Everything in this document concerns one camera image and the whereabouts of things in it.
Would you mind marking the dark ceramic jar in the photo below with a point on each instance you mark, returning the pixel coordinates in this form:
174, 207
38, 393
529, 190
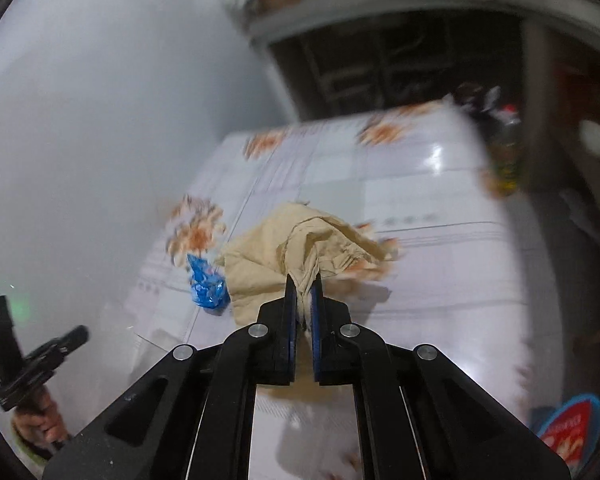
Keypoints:
472, 95

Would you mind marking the cooking oil bottle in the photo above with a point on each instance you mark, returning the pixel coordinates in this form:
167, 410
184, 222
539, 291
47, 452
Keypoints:
505, 160

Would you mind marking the blue crumpled wrapper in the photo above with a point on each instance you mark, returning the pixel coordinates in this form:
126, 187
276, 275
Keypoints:
207, 287

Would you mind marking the white bowl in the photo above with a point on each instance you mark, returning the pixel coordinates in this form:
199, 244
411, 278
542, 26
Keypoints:
597, 135

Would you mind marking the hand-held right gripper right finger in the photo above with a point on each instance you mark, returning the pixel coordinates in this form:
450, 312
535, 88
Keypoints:
317, 320

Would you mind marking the person's left hand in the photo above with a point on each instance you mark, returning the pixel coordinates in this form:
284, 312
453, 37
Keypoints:
35, 425

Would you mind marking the floral tablecloth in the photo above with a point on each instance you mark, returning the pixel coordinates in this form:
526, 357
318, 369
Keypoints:
430, 270

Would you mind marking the beige cloth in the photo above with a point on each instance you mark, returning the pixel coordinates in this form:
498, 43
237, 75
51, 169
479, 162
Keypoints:
280, 245

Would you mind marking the red snack bag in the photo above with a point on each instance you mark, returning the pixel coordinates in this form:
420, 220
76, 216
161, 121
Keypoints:
570, 430

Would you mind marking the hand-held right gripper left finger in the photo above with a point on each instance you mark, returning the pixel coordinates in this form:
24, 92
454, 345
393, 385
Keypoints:
291, 320

